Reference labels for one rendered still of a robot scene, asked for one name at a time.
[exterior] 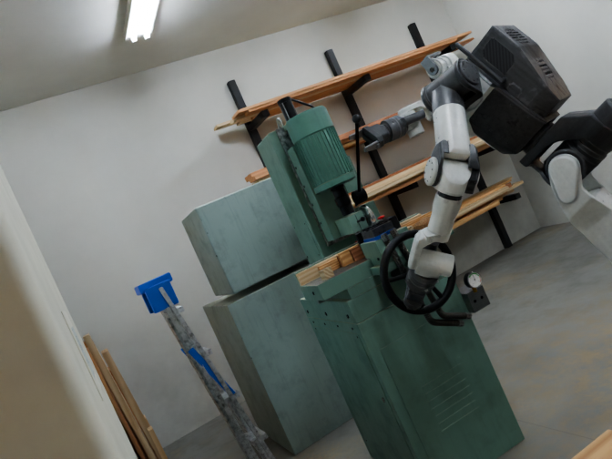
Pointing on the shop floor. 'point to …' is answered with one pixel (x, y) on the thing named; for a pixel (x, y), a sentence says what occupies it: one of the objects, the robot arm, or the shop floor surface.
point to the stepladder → (159, 300)
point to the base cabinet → (420, 384)
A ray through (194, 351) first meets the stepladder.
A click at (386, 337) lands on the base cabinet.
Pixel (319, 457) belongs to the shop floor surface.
